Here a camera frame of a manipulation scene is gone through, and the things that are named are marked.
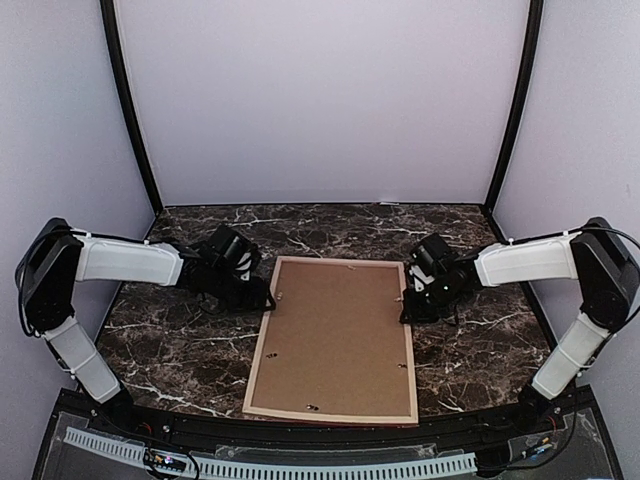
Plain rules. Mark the black corner post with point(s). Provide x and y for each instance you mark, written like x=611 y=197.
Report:
x=521 y=89
x=128 y=109

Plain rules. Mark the right black corner post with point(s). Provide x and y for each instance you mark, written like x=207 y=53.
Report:
x=521 y=89

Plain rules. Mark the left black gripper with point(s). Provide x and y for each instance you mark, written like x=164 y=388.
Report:
x=255 y=300

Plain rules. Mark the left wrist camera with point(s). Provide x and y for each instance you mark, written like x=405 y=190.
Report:
x=228 y=250

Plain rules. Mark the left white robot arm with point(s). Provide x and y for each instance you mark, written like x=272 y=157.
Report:
x=61 y=257

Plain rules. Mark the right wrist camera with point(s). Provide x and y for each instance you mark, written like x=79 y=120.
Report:
x=430 y=258

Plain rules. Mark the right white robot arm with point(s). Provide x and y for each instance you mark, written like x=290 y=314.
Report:
x=585 y=279

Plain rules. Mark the brown cardboard backing board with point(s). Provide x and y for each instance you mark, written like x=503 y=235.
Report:
x=335 y=340

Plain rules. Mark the black front rail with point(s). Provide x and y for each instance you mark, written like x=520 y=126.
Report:
x=473 y=430

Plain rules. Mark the left black corner post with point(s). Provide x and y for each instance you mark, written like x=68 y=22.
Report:
x=128 y=109

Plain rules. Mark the white slotted cable duct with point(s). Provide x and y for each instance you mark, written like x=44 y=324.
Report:
x=263 y=463

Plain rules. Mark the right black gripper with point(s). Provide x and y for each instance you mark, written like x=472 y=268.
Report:
x=416 y=314

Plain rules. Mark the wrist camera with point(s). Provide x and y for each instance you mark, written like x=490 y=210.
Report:
x=430 y=258
x=228 y=250

